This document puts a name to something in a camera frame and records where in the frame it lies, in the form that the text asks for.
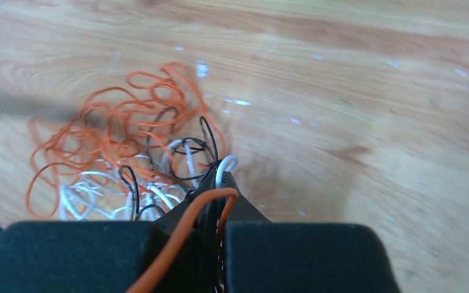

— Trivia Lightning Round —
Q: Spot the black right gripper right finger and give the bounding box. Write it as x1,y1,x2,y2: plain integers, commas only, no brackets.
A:
218,171,402,293

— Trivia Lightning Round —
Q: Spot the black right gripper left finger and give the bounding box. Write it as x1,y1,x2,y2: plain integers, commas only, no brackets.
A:
0,174,219,292

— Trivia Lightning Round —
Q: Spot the orange cable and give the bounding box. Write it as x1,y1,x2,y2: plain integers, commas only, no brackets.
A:
26,61,240,293

